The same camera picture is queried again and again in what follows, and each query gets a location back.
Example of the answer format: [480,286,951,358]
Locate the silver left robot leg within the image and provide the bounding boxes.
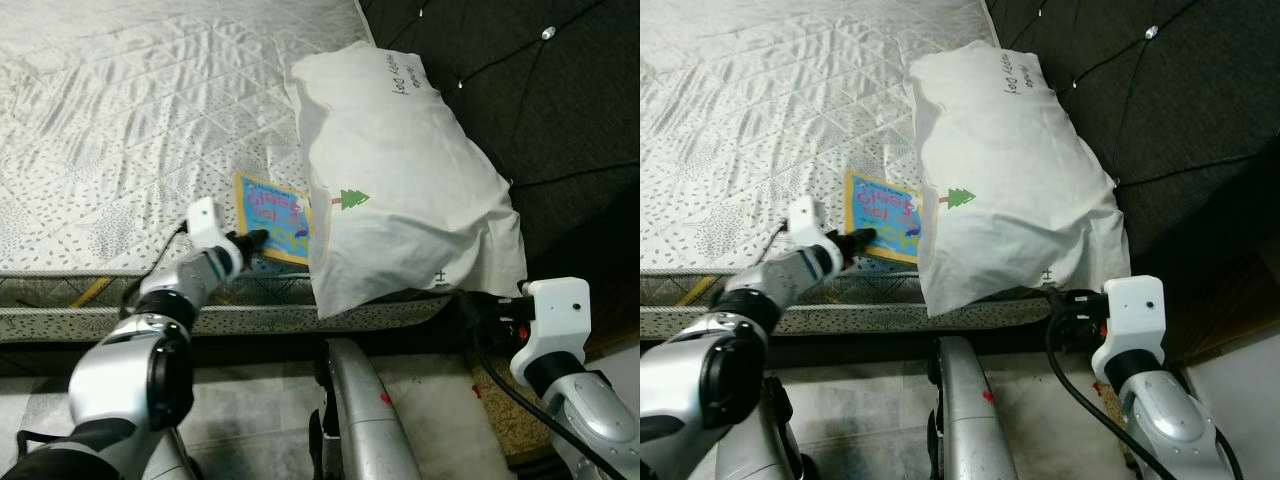
[140,435,201,480]
[715,395,806,480]

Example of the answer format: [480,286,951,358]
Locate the brown floor mat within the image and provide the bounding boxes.
[1085,370,1141,471]
[470,350,561,466]

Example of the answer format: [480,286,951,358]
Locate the white pillow with tree print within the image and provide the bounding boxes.
[285,42,529,321]
[905,40,1131,321]

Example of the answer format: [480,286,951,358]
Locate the silver right robot leg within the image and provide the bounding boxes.
[925,335,1011,480]
[310,338,421,480]

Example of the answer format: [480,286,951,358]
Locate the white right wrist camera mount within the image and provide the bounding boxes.
[510,278,591,361]
[1090,275,1166,361]

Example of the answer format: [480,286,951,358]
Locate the black tufted headboard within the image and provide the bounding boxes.
[358,0,641,331]
[985,0,1280,331]

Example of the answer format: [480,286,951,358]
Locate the white quilted mattress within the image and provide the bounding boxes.
[0,0,471,346]
[640,0,1061,341]

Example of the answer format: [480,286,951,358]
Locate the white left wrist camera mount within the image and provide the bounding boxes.
[785,195,841,281]
[185,197,246,281]

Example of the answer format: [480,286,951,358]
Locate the blue yellow children's book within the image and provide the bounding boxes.
[843,168,926,266]
[233,172,313,267]

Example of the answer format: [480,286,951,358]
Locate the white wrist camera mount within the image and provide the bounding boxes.
[1090,275,1166,361]
[185,197,246,281]
[510,278,591,361]
[785,195,841,281]

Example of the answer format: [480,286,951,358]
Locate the silver robot leg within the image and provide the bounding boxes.
[925,335,1011,480]
[715,395,806,480]
[140,435,201,480]
[310,338,421,480]

